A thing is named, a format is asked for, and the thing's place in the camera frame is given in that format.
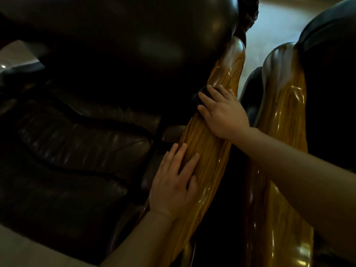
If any person's left forearm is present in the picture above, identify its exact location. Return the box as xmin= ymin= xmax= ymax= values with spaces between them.
xmin=100 ymin=210 xmax=178 ymax=267

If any person's left hand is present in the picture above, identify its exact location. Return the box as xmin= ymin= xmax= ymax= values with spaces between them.
xmin=149 ymin=143 xmax=201 ymax=220

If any dark brown leather armchair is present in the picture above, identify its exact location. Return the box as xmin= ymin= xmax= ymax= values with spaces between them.
xmin=239 ymin=0 xmax=356 ymax=267
xmin=0 ymin=0 xmax=260 ymax=260

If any glossy wooden armrest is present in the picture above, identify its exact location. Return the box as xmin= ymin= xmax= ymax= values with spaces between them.
xmin=241 ymin=42 xmax=315 ymax=267
xmin=136 ymin=36 xmax=247 ymax=267

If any person's right hand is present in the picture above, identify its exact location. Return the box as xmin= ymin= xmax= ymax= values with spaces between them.
xmin=197 ymin=84 xmax=251 ymax=141

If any dark cleaning cloth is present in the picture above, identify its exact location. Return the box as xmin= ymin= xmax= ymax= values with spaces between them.
xmin=191 ymin=90 xmax=212 ymax=109

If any person's right forearm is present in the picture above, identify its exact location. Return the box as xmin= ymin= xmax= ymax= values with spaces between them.
xmin=231 ymin=127 xmax=356 ymax=264

